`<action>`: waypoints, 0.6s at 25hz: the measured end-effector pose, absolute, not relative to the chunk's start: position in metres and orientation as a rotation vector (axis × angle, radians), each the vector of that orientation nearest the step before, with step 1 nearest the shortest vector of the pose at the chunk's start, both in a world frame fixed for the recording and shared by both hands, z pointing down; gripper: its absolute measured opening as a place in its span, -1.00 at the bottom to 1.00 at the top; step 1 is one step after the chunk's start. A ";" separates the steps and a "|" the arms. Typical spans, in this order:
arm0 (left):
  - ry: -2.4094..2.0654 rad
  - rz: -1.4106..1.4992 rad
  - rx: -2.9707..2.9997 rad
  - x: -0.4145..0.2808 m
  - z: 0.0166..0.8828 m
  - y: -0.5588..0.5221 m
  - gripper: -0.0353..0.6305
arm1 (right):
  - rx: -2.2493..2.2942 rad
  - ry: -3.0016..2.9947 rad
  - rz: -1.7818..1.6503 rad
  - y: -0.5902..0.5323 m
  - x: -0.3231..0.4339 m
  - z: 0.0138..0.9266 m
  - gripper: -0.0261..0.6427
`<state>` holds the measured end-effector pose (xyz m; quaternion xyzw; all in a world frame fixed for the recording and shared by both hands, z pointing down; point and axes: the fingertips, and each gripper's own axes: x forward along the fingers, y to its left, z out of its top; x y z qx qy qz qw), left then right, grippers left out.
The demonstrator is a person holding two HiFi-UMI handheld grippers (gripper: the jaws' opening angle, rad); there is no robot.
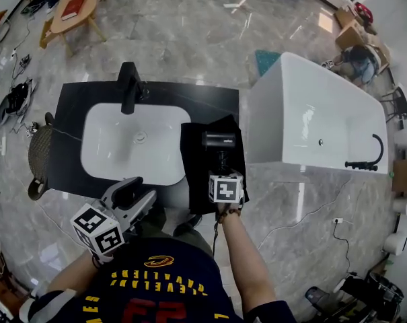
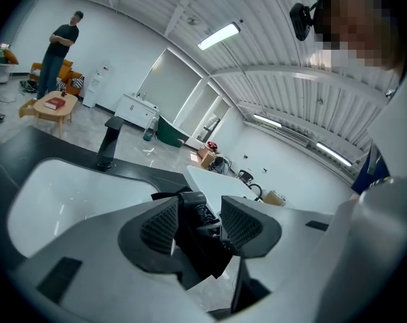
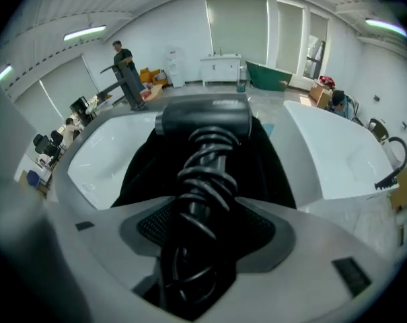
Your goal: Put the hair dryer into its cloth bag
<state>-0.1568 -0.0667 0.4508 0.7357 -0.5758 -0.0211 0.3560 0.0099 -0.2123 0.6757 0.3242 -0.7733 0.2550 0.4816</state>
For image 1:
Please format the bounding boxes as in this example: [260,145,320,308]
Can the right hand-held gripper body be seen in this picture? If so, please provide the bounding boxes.
[208,169,246,205]

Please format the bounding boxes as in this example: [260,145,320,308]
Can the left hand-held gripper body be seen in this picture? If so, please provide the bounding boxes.
[70,199,139,265]

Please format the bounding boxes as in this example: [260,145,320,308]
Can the black cloth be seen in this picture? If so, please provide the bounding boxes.
[180,113,250,215]

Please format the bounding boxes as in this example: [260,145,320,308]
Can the black hair dryer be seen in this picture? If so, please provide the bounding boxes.
[201,130,237,174]

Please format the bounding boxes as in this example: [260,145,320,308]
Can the person's right forearm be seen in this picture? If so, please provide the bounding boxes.
[221,210,278,312]

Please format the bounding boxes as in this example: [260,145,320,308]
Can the person's left forearm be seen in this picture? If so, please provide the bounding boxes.
[46,249,102,295]

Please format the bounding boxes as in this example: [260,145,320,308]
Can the red patterned cloth bundle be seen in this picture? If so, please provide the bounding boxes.
[353,1,375,23]

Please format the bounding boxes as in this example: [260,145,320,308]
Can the white sink basin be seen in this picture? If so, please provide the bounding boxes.
[80,102,192,186]

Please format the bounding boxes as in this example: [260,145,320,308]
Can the person's black shoe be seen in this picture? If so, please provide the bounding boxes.
[172,213,203,238]

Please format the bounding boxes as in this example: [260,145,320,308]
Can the person's navy printed shirt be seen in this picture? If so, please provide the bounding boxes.
[31,237,297,323]

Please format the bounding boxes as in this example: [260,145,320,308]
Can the woven basket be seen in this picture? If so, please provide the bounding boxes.
[27,112,55,201]

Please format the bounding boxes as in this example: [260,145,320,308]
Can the black stone sink counter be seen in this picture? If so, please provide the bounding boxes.
[47,81,240,210]

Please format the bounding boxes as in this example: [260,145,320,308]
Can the white bathtub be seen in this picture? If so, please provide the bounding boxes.
[248,51,390,175]

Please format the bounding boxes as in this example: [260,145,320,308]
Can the black sink faucet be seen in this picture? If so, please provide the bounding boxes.
[116,61,149,115]

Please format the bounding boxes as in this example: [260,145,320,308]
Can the black white equipment bundle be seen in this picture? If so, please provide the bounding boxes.
[0,78,38,127]

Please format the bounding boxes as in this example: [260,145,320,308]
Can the teal floor mat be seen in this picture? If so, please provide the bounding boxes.
[254,49,282,77]

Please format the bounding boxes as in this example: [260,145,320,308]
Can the black bathtub faucet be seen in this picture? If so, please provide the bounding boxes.
[344,133,385,172]

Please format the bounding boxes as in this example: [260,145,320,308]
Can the white waste bin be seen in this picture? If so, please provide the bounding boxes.
[392,195,407,215]
[383,233,407,256]
[393,126,407,151]

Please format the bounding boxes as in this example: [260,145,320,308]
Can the brown cardboard box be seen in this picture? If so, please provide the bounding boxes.
[335,24,392,73]
[334,7,359,30]
[391,158,407,195]

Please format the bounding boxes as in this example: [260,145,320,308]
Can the black equipment stand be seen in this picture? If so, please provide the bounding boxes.
[305,271,406,323]

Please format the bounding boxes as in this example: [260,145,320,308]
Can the white sticks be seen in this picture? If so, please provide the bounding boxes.
[223,0,247,15]

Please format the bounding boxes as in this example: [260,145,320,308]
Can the red book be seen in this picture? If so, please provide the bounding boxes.
[61,0,87,22]

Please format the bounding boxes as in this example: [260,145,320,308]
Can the black metal chair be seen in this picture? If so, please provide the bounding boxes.
[379,85,407,131]

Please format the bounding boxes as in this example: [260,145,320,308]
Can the brown bead bracelet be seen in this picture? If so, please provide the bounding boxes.
[215,203,242,224]

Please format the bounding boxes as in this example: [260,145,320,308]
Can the white floor cable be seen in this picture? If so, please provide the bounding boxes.
[256,176,354,252]

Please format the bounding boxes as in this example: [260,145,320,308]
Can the black floor cable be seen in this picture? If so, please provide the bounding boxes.
[332,222,354,277]

